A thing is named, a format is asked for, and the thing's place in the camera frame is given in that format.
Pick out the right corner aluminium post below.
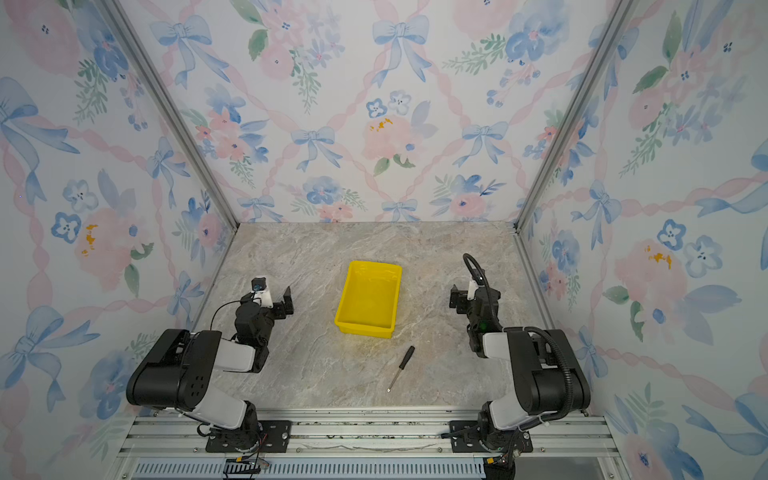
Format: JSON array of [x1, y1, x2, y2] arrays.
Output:
[[514, 0, 635, 236]]

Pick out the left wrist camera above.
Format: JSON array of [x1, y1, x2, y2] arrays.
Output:
[[251, 277, 268, 294]]

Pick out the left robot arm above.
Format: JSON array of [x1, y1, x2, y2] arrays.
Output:
[[126, 277, 294, 452]]

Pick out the black handled screwdriver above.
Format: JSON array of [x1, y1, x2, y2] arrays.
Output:
[[387, 345, 416, 393]]

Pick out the left corner aluminium post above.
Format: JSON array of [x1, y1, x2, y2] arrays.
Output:
[[95, 0, 239, 230]]

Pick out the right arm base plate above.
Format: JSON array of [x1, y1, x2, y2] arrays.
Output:
[[440, 420, 533, 456]]

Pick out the corner aluminium post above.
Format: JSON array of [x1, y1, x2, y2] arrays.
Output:
[[95, 0, 239, 230], [514, 0, 635, 236]]

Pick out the yellow plastic bin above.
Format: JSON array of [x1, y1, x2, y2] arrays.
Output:
[[334, 261, 403, 339]]

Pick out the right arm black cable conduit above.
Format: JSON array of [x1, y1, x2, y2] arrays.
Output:
[[461, 252, 576, 421]]

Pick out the aluminium mounting rail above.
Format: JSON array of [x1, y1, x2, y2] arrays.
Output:
[[118, 407, 619, 458]]

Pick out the ventilation grille strip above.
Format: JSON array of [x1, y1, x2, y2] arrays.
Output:
[[124, 458, 486, 479]]

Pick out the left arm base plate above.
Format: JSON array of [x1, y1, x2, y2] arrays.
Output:
[[205, 420, 293, 454]]

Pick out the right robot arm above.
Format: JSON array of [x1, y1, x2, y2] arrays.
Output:
[[442, 287, 591, 454]]

